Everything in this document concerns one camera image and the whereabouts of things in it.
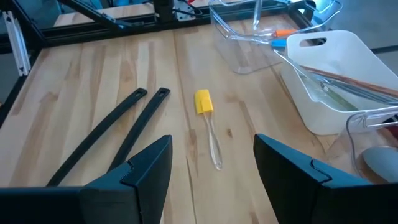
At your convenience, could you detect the brown handled knife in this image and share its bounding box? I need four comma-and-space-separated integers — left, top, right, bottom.
300, 65, 398, 98

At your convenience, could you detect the silver mounting bracket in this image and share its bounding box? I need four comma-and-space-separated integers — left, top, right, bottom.
174, 0, 196, 21

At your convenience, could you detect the grey silicone spoon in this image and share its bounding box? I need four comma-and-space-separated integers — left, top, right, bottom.
362, 146, 398, 184

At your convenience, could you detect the orange mini spatula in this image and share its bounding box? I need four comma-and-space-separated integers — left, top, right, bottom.
273, 29, 298, 38

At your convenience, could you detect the black slotted spoon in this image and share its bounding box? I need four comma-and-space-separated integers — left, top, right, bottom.
46, 88, 148, 187

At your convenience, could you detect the silver aluminium strip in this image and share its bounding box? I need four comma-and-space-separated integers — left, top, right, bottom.
2, 11, 32, 77

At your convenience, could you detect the white plastic bin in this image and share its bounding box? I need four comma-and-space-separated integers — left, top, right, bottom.
279, 30, 398, 136

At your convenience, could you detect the green handled knife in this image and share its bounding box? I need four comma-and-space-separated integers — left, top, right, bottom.
326, 90, 359, 112

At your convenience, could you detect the yellow mini spatula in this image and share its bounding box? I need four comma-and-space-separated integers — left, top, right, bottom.
194, 89, 224, 171

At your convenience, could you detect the clear plastic bin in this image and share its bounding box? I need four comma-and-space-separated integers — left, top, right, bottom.
208, 0, 343, 75
326, 105, 398, 185

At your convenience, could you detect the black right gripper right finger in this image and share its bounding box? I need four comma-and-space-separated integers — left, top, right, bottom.
253, 134, 398, 224

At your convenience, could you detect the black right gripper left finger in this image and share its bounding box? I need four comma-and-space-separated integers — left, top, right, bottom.
0, 134, 173, 224

